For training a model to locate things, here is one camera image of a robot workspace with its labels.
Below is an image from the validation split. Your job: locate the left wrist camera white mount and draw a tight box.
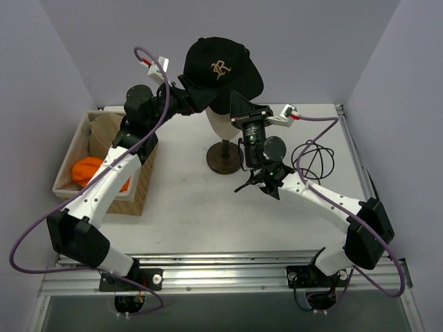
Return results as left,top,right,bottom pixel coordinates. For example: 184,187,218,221
139,56,169,85

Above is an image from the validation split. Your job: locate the black baseball cap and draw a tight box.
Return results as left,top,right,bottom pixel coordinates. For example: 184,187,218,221
183,37,264,116

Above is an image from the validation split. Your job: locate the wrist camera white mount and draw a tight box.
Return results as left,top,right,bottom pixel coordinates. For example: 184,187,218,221
266,104,300,127
139,56,169,85

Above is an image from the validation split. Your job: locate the aluminium rail frame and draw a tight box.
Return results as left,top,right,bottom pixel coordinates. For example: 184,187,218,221
27,103,423,332

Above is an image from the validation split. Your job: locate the orange cap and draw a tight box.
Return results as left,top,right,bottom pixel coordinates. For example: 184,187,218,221
71,156,131,193

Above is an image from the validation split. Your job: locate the dark wooden mannequin stand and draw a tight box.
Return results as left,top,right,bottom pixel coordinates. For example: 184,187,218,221
206,140,241,175

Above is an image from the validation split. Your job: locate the wicker basket with liner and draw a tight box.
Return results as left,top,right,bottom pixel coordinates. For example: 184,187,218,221
53,111,159,216

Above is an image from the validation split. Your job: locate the black coiled cable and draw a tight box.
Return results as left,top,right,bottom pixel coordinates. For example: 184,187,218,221
291,139,336,182

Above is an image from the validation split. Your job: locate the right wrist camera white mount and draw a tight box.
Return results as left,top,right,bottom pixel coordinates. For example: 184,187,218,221
266,104,300,127

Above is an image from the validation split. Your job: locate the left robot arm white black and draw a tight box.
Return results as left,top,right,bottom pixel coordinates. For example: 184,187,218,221
46,75,217,290

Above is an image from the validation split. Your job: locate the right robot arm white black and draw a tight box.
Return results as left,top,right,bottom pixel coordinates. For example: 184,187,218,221
229,91,395,286

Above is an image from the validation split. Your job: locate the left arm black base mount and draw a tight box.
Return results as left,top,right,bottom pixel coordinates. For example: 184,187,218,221
98,268,163,292

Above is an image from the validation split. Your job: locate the cream mannequin head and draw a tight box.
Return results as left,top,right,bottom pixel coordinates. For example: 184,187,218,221
206,107,240,140

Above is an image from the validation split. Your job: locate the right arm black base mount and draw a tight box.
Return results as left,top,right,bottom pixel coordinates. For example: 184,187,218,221
285,247,348,289

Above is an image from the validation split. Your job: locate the beige cap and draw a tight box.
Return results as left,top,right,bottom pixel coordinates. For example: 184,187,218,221
89,113,123,159

